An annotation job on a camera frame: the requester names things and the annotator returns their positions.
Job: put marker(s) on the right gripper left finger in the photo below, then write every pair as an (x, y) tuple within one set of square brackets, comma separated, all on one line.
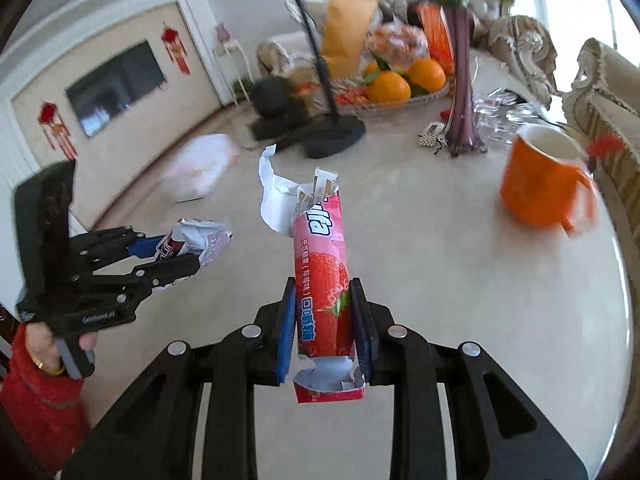
[(150, 431)]

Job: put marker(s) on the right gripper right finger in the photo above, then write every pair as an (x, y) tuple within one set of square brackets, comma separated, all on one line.
[(497, 430)]

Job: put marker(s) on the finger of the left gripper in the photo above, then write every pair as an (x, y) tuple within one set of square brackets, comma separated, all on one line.
[(97, 249), (99, 293)]

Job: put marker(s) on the white purple wrapper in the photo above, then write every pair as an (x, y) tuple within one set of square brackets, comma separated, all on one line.
[(204, 238)]

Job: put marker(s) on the pink strawberry candy box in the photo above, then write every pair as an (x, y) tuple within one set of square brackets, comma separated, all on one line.
[(311, 216)]

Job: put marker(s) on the person's left hand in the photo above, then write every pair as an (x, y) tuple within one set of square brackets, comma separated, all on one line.
[(40, 346)]

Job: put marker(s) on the red chinese knot decoration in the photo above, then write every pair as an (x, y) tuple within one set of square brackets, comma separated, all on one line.
[(175, 49)]

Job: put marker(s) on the white side stand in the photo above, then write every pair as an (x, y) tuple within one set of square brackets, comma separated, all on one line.
[(233, 64)]

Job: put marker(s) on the orange mug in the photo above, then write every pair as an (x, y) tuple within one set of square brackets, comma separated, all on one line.
[(546, 183)]

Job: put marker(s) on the black phone stand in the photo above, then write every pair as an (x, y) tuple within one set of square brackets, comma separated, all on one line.
[(330, 133)]

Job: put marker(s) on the purple glass vase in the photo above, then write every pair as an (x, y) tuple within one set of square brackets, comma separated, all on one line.
[(461, 134)]

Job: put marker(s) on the orange fruit middle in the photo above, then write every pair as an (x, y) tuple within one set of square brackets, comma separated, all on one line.
[(388, 88)]

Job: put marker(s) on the beige couch right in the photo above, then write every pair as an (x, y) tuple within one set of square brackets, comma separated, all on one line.
[(604, 99)]

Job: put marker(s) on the yellow paper bag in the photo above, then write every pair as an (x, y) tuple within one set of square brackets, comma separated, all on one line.
[(344, 33)]

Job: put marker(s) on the orange fruit right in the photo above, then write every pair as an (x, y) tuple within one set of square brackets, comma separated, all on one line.
[(427, 74)]

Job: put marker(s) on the red snack bag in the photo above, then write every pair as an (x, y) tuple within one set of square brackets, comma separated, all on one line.
[(436, 31)]

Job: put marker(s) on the wall television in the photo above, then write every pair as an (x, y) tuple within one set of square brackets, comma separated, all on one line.
[(112, 88)]

